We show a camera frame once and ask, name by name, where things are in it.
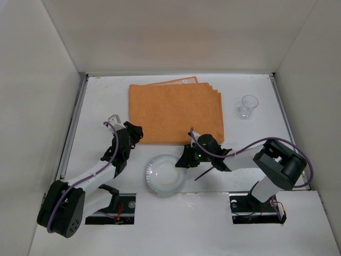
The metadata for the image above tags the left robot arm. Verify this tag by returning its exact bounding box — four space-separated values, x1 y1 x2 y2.
37 121 143 238

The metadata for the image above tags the black fork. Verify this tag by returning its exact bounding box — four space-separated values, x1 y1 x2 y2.
194 166 214 181

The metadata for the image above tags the aluminium table rail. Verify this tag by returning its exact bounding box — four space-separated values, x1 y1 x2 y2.
52 72 88 182
269 73 311 190

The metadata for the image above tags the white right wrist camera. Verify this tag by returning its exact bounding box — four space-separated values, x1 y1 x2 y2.
189 128 200 145

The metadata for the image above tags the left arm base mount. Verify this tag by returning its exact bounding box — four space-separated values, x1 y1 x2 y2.
85 194 136 226

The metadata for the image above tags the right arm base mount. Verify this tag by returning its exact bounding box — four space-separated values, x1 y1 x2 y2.
229 193 287 225

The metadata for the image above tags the white paper plate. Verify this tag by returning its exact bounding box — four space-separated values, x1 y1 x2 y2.
145 154 187 195

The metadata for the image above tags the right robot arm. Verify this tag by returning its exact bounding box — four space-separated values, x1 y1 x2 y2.
175 130 312 203

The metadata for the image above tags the clear plastic cup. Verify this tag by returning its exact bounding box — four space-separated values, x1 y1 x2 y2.
239 95 259 118

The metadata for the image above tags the orange cloth placemat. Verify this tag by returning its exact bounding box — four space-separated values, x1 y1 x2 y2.
128 83 225 145

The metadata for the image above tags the left aluminium table rail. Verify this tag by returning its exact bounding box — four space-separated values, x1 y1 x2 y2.
52 72 88 182

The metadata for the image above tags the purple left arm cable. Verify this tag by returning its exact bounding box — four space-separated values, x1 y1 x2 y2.
47 121 126 234

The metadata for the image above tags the right aluminium table rail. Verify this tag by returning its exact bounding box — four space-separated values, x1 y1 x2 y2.
269 73 311 190

